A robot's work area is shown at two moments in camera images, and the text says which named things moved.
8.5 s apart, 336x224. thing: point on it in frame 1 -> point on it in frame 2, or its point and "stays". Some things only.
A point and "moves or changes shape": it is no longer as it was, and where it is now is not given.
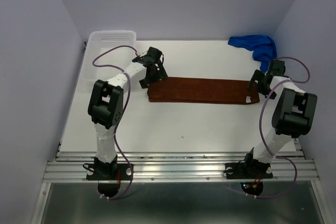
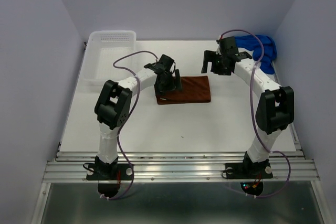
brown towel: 203,90 moves or changes shape
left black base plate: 108,171 stays
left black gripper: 160,75 -> 159,89
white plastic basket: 108,53 stays
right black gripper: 258,75 -> 209,56
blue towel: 263,48 stays
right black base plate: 248,171 stays
